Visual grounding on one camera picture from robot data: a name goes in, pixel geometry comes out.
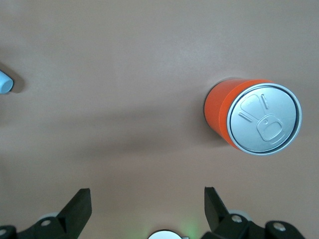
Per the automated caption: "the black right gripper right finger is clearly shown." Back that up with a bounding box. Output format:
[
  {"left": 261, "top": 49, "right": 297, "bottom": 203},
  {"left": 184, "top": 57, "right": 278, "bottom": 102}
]
[{"left": 199, "top": 186, "right": 306, "bottom": 239}]

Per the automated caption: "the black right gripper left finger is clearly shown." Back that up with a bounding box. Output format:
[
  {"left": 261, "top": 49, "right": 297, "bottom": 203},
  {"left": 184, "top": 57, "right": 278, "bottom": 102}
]
[{"left": 0, "top": 188, "right": 92, "bottom": 239}]

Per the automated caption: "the blue plastic cup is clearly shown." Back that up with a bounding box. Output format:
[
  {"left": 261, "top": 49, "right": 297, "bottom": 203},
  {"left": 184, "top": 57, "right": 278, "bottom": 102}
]
[{"left": 0, "top": 69, "right": 14, "bottom": 95}]

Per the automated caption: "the orange can with grey lid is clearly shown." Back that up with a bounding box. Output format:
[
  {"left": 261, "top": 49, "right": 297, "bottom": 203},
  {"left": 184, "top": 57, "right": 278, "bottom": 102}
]
[{"left": 203, "top": 79, "right": 303, "bottom": 157}]

